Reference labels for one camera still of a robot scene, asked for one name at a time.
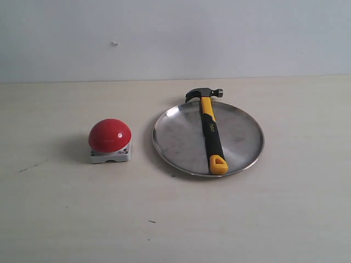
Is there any yellow black claw hammer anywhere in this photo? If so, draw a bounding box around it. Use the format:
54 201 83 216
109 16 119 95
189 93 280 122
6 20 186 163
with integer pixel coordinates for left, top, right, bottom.
185 88 229 175

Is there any red dome push button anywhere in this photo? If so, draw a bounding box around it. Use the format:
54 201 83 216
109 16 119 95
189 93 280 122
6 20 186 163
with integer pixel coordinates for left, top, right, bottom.
88 118 132 164

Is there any round stainless steel plate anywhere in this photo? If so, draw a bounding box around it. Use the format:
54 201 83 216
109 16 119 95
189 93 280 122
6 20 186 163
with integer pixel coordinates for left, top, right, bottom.
152 101 264 178

